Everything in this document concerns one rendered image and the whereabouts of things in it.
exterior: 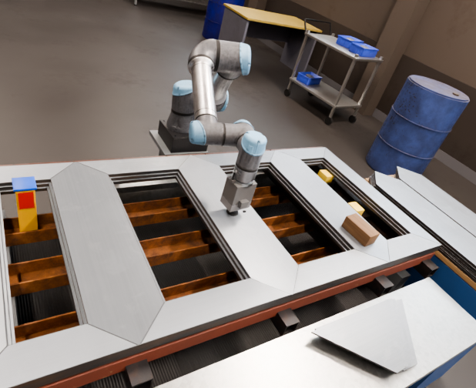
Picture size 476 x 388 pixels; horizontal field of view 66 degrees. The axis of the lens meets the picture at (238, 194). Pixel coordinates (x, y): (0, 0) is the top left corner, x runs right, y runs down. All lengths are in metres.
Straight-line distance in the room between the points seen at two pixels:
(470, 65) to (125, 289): 4.72
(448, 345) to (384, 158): 2.83
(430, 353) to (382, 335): 0.18
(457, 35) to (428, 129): 1.70
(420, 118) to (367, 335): 2.91
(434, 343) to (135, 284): 0.95
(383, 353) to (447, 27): 4.62
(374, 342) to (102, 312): 0.76
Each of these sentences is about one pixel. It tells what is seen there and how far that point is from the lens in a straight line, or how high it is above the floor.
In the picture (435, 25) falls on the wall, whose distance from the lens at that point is 5.48.
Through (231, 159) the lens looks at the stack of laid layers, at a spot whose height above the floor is 0.85.
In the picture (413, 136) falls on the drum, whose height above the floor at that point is 0.50.
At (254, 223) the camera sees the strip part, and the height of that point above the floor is 0.85.
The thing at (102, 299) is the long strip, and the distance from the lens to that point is 0.98.
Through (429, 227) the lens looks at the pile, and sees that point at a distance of 1.74.
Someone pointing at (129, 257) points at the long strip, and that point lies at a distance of 1.06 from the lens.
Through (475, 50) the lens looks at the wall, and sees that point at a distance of 5.18.
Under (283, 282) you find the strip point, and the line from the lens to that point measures 1.12.
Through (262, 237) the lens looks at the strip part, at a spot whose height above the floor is 0.85.
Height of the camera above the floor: 1.63
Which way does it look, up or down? 34 degrees down
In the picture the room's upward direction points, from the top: 18 degrees clockwise
